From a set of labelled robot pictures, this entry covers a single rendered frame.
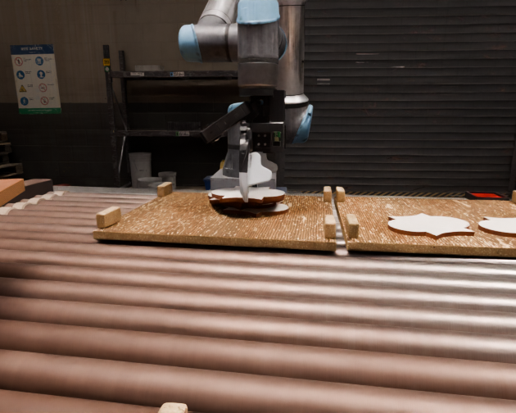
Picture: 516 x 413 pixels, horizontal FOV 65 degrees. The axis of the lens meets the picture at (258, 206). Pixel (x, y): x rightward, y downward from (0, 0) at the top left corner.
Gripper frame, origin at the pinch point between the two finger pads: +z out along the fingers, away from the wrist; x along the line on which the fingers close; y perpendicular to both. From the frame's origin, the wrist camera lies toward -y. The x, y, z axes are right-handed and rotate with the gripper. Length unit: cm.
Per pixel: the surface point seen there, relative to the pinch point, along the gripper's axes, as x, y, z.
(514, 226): -6.4, 46.9, 3.0
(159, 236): -16.7, -12.0, 4.3
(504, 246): -15.1, 42.0, 3.8
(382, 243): -16.1, 23.9, 4.0
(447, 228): -9.2, 35.4, 3.0
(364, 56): 475, 67, -83
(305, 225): -8.3, 11.8, 3.9
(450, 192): 484, 191, 92
